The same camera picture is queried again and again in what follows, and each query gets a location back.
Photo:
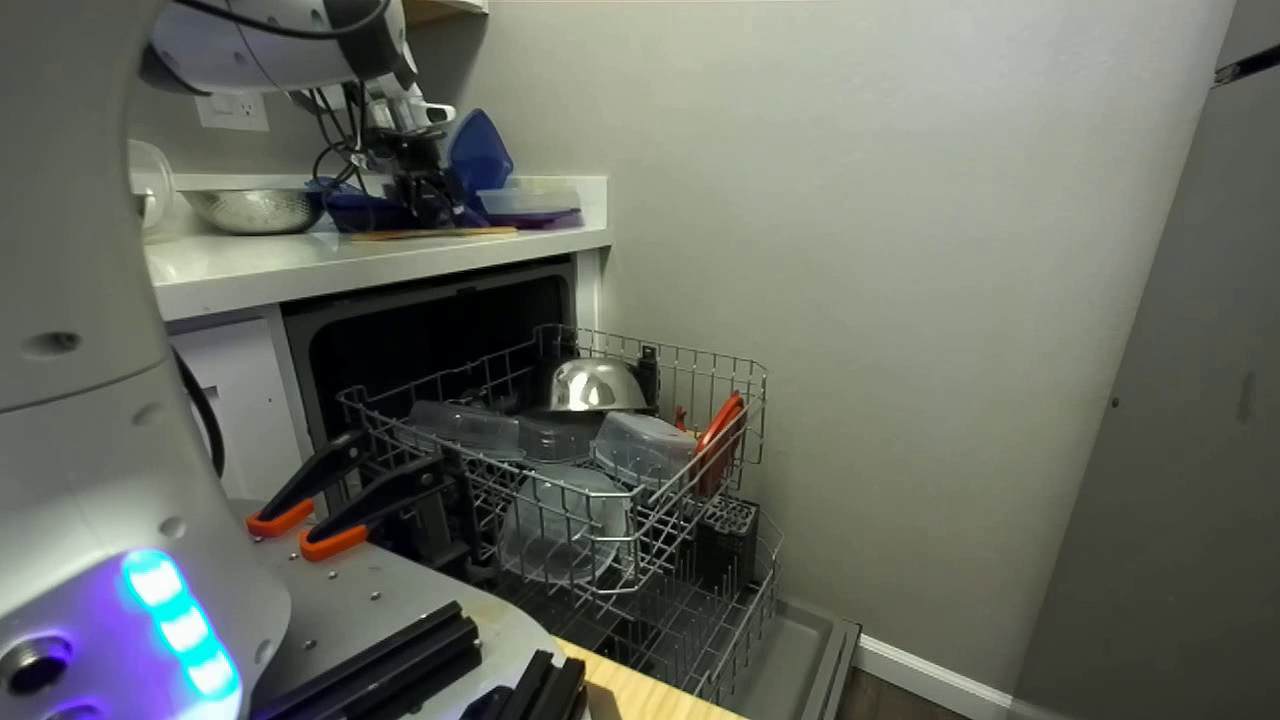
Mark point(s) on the dishwasher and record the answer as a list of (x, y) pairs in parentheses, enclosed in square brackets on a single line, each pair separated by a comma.
[(403, 333)]

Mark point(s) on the white baseboard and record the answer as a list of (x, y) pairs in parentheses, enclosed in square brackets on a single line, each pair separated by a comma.
[(933, 674)]

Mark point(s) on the steel bowl in rack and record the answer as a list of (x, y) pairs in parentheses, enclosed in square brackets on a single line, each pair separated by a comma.
[(597, 384)]

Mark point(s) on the orange plastic lid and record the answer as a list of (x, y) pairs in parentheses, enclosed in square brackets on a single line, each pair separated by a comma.
[(723, 433)]

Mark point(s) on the clear plastic cup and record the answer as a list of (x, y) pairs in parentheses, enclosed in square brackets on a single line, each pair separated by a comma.
[(157, 195)]

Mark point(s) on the black aluminium rail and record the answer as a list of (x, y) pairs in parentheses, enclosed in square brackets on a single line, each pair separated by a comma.
[(540, 685), (386, 660)]

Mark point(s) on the stainless steel colander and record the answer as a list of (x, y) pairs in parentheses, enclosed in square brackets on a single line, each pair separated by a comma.
[(253, 209)]

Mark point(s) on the black clamp with orange tip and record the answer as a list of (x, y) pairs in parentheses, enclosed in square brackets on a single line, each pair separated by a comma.
[(374, 514), (300, 494)]

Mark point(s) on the grey metal mounting plate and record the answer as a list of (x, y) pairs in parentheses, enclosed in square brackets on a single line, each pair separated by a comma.
[(386, 587)]

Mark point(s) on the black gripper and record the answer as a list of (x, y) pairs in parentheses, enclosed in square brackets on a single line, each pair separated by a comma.
[(425, 166)]

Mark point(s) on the blue square plastic bowl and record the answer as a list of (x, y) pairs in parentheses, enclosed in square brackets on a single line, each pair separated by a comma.
[(478, 151)]

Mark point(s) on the white base cabinet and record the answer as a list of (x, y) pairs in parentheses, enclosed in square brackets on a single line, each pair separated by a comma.
[(244, 401)]

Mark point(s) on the white wall outlet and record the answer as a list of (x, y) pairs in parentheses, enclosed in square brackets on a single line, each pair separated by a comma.
[(229, 110)]

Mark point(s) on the wooden spoon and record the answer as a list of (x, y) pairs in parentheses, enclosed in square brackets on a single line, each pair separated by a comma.
[(467, 230)]

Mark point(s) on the frosted plastic container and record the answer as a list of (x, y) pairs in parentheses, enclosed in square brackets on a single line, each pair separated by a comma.
[(643, 447)]

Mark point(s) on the clear square plastic container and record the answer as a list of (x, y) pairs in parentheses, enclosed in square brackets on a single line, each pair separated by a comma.
[(507, 433)]

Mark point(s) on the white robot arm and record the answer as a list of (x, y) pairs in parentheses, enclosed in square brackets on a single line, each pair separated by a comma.
[(80, 267)]

